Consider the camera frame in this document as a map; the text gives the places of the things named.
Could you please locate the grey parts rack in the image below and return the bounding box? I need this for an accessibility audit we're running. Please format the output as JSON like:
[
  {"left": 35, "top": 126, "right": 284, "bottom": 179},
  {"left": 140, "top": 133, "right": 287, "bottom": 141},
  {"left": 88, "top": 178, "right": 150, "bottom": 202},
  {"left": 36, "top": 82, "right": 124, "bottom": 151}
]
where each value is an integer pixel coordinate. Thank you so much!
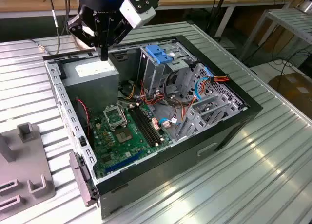
[{"left": 0, "top": 122, "right": 57, "bottom": 215}]

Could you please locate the black hanging cable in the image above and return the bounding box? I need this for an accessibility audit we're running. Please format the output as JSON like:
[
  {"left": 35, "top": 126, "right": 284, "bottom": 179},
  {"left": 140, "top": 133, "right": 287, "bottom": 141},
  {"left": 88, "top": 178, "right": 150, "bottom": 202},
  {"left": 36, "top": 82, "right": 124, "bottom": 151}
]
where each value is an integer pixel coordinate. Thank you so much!
[{"left": 62, "top": 0, "right": 74, "bottom": 18}]

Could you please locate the silver perforated disk bay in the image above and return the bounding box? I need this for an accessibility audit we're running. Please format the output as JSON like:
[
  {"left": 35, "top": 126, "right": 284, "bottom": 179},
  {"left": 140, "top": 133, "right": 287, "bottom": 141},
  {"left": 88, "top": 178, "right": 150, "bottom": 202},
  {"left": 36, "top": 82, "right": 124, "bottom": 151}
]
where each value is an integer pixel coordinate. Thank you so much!
[{"left": 175, "top": 63, "right": 248, "bottom": 139}]

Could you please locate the black RAM slot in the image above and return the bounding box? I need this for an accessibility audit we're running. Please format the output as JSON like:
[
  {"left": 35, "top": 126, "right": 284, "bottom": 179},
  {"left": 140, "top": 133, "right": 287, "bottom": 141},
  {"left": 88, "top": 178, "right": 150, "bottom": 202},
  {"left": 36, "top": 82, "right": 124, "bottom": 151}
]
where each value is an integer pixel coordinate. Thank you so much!
[
  {"left": 128, "top": 109, "right": 151, "bottom": 147},
  {"left": 139, "top": 105, "right": 163, "bottom": 142},
  {"left": 136, "top": 107, "right": 158, "bottom": 144},
  {"left": 132, "top": 108, "right": 155, "bottom": 146}
]

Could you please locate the black cable with white tag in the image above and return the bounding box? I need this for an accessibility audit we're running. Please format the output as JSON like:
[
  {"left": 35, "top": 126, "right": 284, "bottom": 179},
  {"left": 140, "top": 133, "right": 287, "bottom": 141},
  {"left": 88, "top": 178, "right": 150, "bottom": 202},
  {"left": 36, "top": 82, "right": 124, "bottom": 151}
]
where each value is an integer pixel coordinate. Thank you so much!
[{"left": 30, "top": 0, "right": 61, "bottom": 56}]

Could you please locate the grey plastic case latch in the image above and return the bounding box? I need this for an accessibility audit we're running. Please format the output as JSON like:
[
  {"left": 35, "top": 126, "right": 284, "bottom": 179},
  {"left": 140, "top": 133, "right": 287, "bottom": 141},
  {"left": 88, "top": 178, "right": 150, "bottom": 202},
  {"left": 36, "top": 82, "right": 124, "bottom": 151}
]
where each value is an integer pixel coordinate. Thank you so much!
[{"left": 69, "top": 150, "right": 98, "bottom": 207}]

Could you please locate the grey power supply unit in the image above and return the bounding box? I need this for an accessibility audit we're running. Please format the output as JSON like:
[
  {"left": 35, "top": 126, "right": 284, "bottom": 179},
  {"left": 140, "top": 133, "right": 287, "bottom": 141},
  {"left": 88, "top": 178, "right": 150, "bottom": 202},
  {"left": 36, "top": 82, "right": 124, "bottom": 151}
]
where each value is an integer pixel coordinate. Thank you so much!
[{"left": 60, "top": 57, "right": 120, "bottom": 115}]

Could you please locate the black open PC case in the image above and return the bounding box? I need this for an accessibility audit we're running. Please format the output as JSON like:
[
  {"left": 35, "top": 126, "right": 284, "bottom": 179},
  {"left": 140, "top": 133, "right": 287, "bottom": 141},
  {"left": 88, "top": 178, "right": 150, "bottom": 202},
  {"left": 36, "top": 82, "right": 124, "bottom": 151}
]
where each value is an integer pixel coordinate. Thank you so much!
[{"left": 42, "top": 35, "right": 264, "bottom": 220}]

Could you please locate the blue expansion slot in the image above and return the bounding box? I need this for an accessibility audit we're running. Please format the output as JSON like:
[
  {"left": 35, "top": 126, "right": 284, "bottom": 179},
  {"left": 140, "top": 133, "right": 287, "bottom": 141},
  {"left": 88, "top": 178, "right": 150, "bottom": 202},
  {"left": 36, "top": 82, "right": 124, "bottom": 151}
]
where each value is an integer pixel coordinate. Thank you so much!
[{"left": 105, "top": 149, "right": 144, "bottom": 173}]

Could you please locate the blue plastic cage latch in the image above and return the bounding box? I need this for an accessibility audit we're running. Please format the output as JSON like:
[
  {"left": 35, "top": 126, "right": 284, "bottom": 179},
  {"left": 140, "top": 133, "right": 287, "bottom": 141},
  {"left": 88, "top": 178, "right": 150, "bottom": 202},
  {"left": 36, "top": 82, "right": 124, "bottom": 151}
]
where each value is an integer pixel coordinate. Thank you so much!
[{"left": 145, "top": 45, "right": 174, "bottom": 65}]

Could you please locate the brown cardboard box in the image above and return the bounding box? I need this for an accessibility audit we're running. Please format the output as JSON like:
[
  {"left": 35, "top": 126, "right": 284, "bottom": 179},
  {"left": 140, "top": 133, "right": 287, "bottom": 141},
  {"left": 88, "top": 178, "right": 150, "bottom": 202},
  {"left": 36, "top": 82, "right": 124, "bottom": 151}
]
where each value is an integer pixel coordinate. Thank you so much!
[{"left": 268, "top": 72, "right": 312, "bottom": 112}]

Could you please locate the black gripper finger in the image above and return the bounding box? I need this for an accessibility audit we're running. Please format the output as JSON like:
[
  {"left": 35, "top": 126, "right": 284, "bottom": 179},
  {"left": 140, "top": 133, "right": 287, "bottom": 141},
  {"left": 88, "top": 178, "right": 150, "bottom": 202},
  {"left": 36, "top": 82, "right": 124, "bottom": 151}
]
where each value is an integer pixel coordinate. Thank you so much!
[
  {"left": 104, "top": 16, "right": 130, "bottom": 61},
  {"left": 67, "top": 13, "right": 105, "bottom": 61}
]

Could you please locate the metal socket cover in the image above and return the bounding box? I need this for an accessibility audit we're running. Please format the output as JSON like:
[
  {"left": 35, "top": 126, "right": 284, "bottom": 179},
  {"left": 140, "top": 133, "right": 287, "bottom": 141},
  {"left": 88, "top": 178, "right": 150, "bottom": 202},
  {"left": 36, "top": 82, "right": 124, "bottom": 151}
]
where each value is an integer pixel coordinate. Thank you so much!
[{"left": 102, "top": 104, "right": 129, "bottom": 131}]

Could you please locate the multicoloured wire bundle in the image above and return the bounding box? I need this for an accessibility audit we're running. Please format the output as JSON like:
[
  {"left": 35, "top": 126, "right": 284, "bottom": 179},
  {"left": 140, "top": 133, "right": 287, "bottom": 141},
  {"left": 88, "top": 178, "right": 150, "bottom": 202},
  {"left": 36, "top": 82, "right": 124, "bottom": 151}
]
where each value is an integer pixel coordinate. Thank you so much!
[{"left": 117, "top": 80, "right": 197, "bottom": 124}]

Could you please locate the blue flat data wire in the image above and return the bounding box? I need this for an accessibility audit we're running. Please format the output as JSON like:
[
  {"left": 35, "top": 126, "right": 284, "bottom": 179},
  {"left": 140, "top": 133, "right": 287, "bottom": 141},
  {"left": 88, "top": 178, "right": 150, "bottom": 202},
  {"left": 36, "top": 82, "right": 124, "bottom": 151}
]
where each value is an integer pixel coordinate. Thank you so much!
[{"left": 194, "top": 67, "right": 215, "bottom": 103}]

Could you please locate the metal slat side table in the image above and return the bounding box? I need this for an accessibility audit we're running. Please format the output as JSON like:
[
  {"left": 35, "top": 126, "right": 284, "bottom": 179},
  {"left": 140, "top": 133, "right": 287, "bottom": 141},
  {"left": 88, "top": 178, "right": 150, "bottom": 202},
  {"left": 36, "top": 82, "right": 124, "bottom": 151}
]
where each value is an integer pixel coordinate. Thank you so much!
[{"left": 240, "top": 8, "right": 312, "bottom": 61}]

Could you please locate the wooden desk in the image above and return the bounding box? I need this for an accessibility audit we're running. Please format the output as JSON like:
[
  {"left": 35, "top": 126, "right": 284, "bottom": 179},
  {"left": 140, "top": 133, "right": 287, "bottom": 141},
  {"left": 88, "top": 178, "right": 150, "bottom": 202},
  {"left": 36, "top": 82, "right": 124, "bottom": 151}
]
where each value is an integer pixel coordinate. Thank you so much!
[{"left": 0, "top": 0, "right": 295, "bottom": 37}]

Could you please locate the thin light blue wire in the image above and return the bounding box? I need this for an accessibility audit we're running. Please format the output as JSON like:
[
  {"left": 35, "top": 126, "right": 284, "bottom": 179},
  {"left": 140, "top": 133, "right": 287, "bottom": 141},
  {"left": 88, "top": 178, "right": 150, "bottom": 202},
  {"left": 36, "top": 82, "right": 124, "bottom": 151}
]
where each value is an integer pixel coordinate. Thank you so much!
[{"left": 157, "top": 116, "right": 183, "bottom": 129}]

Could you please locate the CPU socket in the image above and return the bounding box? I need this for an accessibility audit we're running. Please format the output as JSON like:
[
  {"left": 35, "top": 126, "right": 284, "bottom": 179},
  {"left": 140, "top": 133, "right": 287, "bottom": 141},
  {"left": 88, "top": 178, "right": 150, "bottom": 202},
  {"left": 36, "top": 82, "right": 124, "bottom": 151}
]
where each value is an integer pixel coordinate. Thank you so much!
[{"left": 114, "top": 127, "right": 134, "bottom": 146}]

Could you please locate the green motherboard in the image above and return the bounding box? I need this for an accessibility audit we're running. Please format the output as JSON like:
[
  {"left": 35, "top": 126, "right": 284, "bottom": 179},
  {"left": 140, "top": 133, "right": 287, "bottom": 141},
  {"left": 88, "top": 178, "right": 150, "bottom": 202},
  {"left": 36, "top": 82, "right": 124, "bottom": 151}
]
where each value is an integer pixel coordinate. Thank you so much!
[{"left": 89, "top": 103, "right": 174, "bottom": 180}]

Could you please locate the red and black wire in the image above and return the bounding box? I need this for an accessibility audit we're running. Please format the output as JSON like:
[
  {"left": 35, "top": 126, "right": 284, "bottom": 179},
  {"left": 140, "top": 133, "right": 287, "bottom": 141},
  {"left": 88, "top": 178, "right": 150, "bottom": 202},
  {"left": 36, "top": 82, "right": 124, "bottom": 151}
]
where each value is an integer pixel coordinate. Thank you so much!
[{"left": 75, "top": 97, "right": 91, "bottom": 141}]

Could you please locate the grey metal drive cage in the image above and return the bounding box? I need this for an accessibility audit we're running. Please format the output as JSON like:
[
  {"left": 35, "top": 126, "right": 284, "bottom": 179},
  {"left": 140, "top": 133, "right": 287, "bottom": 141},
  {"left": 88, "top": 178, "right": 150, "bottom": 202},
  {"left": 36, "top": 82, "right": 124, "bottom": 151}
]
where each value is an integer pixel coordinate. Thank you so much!
[{"left": 137, "top": 45, "right": 195, "bottom": 95}]

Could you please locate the orange red yellow power wire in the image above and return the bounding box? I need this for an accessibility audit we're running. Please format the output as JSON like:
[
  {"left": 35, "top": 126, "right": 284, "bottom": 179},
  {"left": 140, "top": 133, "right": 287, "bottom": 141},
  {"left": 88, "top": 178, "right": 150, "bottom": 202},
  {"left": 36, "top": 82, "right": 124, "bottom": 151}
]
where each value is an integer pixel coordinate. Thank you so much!
[{"left": 209, "top": 74, "right": 231, "bottom": 84}]

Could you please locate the black stand pole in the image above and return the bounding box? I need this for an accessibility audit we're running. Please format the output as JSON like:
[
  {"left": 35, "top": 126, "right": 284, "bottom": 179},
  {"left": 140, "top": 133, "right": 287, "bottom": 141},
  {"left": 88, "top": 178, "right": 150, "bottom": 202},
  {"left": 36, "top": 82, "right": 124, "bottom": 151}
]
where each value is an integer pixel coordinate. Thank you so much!
[{"left": 207, "top": 0, "right": 231, "bottom": 39}]

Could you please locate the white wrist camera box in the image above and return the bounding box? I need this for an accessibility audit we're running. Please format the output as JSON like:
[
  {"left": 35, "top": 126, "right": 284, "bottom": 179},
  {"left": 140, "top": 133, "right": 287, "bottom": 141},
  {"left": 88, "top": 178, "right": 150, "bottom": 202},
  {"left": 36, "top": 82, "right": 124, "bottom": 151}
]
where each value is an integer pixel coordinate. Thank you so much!
[{"left": 118, "top": 0, "right": 156, "bottom": 29}]

